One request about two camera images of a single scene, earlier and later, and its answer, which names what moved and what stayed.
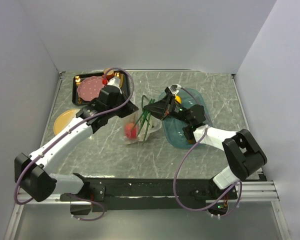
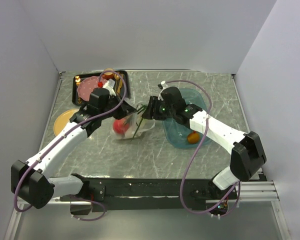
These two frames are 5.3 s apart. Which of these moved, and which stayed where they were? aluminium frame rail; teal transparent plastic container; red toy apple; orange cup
Moved: red toy apple
Stayed: aluminium frame rail; teal transparent plastic container; orange cup
